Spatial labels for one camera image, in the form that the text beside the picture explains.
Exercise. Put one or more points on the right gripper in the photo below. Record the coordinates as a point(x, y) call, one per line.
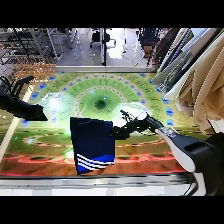
point(123, 131)

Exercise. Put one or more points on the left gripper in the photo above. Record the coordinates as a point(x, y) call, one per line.
point(35, 113)

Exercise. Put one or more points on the navy shorts with white stripes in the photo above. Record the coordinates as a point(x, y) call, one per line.
point(93, 143)

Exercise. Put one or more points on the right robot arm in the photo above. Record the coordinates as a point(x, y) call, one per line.
point(186, 150)

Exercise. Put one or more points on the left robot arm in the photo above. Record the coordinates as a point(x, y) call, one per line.
point(11, 103)

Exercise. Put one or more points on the black and white knit garment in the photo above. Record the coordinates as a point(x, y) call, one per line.
point(162, 87)

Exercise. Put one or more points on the grey garment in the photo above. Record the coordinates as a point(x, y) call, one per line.
point(168, 71)

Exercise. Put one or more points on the dark navy garment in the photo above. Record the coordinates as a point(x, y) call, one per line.
point(178, 78)

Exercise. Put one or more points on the beige garment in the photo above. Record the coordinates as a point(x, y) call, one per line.
point(206, 90)

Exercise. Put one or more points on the brown checked shirt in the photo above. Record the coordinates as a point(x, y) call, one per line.
point(166, 43)

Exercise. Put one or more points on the silver frame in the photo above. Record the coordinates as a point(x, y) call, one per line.
point(100, 185)

